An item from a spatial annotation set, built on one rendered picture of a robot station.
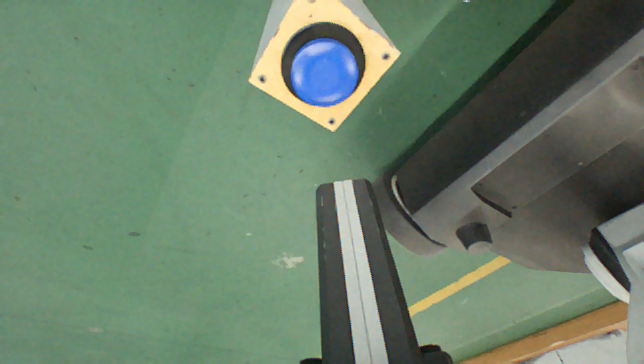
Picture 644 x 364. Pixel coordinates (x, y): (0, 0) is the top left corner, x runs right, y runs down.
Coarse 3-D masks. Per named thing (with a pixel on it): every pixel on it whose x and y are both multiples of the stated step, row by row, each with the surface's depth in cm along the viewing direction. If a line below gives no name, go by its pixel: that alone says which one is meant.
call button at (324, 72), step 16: (304, 48) 16; (320, 48) 16; (336, 48) 16; (304, 64) 17; (320, 64) 17; (336, 64) 17; (352, 64) 17; (304, 80) 17; (320, 80) 17; (336, 80) 18; (352, 80) 18; (304, 96) 18; (320, 96) 18; (336, 96) 18
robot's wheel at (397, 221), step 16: (384, 176) 60; (384, 192) 56; (400, 192) 61; (384, 208) 55; (400, 208) 54; (384, 224) 55; (400, 224) 53; (416, 224) 54; (400, 240) 55; (416, 240) 53; (432, 240) 53; (432, 256) 57
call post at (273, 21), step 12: (276, 0) 29; (288, 0) 19; (348, 0) 20; (360, 0) 27; (276, 12) 23; (360, 12) 19; (276, 24) 19; (372, 24) 19; (264, 36) 23; (384, 36) 19; (264, 48) 19
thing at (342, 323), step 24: (336, 192) 9; (336, 216) 8; (336, 240) 7; (336, 264) 7; (336, 288) 6; (336, 312) 6; (360, 312) 6; (336, 336) 5; (360, 336) 5; (312, 360) 6; (336, 360) 5; (360, 360) 5
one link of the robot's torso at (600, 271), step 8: (584, 248) 50; (592, 256) 47; (592, 264) 47; (600, 264) 46; (592, 272) 48; (600, 272) 46; (608, 272) 45; (600, 280) 47; (608, 280) 45; (616, 280) 44; (608, 288) 46; (616, 288) 44; (624, 288) 44; (616, 296) 46; (624, 296) 44
